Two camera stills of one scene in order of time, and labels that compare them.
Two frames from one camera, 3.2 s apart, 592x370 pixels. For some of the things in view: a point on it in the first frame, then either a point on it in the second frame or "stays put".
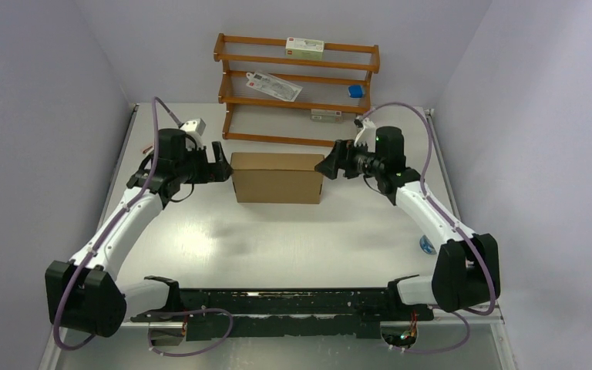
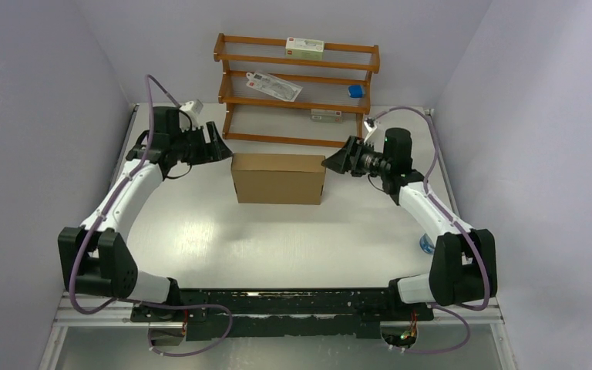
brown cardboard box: [276, 177] stays put
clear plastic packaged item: [273, 85] stays put
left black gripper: [212, 172] to [219, 149]
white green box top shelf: [304, 48] stays put
